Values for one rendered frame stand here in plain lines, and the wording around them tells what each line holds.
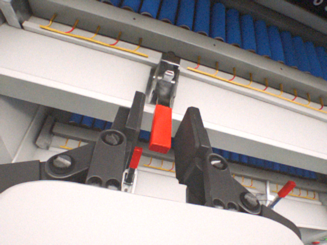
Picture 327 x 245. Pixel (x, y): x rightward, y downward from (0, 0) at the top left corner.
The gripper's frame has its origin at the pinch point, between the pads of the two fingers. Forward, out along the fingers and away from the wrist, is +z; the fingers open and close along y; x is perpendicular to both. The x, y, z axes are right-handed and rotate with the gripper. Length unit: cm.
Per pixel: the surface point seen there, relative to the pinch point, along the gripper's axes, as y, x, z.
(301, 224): 36.7, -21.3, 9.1
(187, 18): 1.1, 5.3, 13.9
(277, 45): 13.0, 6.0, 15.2
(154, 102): -0.3, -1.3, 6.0
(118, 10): -5.7, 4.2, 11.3
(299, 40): 17.1, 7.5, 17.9
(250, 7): 9.2, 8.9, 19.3
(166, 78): 0.0, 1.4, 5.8
